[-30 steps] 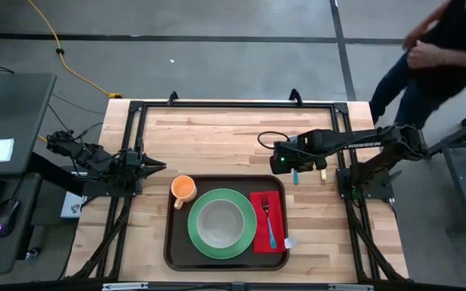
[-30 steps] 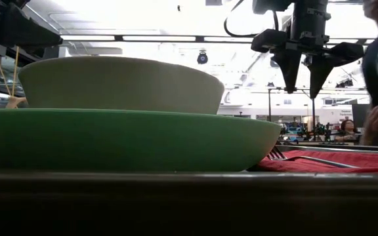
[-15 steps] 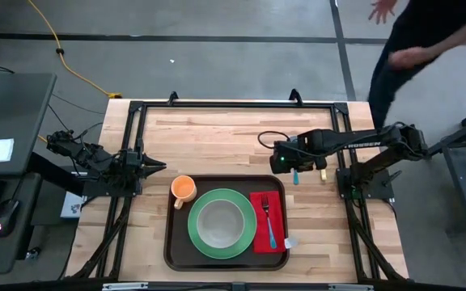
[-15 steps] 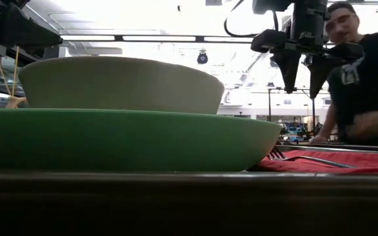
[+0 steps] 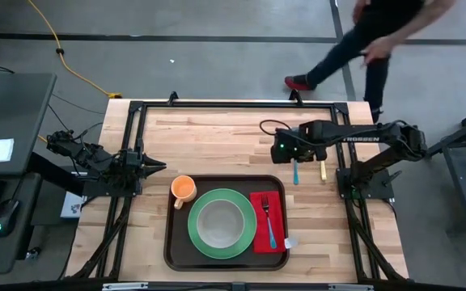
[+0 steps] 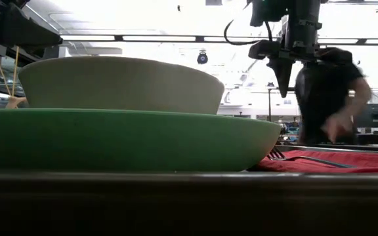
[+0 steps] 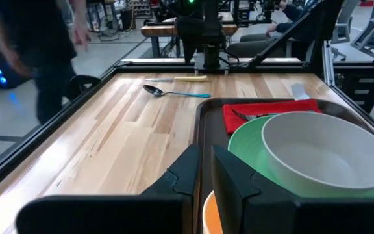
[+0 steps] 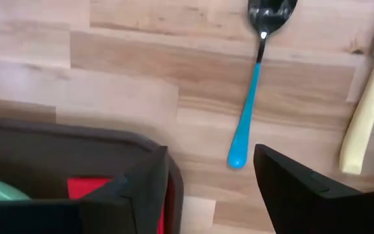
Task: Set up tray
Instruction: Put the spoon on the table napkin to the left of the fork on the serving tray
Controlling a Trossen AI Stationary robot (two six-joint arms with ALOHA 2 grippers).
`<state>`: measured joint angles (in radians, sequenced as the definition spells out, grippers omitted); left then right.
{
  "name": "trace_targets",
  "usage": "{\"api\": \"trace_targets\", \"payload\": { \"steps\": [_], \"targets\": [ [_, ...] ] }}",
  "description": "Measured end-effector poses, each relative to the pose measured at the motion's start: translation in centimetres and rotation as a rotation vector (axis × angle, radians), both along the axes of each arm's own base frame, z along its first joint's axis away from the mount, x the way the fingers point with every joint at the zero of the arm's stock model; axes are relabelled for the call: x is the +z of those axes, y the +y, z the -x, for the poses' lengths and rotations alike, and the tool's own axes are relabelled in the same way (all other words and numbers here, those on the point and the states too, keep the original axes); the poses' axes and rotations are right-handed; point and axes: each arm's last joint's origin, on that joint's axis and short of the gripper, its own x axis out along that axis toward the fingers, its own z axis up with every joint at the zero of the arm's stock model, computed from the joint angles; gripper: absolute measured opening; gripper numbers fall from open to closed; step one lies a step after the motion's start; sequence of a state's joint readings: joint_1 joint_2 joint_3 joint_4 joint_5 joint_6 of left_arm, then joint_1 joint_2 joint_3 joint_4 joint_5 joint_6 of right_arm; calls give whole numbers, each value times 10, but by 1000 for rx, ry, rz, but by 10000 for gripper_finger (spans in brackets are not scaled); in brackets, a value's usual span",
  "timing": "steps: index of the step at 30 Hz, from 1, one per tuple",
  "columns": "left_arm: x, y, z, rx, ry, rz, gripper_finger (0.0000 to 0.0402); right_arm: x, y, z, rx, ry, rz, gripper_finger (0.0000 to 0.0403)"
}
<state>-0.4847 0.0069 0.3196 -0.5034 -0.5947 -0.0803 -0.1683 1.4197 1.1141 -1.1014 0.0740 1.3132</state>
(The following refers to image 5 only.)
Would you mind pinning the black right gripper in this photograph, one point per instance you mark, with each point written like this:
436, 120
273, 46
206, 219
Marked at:
312, 141

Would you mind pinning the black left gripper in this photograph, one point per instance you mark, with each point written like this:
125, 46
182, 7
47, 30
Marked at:
134, 165

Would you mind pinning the orange plastic cup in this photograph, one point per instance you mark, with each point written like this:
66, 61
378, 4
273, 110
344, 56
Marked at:
183, 188

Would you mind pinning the green plastic plate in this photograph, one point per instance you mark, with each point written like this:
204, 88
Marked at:
193, 226

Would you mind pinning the pale grey bowl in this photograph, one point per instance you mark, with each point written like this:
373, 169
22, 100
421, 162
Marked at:
220, 223

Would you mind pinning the red cloth napkin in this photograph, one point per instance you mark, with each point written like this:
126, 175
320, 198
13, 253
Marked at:
259, 226

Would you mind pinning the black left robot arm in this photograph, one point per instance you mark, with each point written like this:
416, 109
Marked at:
91, 155

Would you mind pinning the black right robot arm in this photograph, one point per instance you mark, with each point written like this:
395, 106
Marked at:
362, 138

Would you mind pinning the brown plastic tray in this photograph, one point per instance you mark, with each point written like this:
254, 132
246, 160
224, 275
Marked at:
176, 250

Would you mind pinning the black table clamp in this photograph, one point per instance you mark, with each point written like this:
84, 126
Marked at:
172, 98
295, 97

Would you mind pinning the white cardboard box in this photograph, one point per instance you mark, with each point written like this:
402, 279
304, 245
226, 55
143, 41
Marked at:
71, 206

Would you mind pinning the person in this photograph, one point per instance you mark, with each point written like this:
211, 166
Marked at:
350, 48

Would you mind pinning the person's hand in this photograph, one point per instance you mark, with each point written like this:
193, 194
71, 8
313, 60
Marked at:
378, 49

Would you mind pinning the desk caster wheel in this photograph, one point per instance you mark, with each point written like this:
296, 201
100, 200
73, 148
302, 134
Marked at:
33, 253

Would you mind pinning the dark metal stand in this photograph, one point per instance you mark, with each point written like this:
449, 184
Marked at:
454, 174

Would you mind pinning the dark grey desk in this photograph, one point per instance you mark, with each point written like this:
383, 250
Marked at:
14, 105

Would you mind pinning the black computer mouse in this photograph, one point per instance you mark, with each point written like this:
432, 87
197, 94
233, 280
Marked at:
6, 214

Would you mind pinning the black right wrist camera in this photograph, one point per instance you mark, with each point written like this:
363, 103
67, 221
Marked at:
283, 148

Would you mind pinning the black aluminium table frame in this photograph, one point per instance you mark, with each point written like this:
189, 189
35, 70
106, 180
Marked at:
217, 104

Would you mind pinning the silver metal bracket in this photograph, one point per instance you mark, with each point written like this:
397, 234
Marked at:
125, 286
350, 287

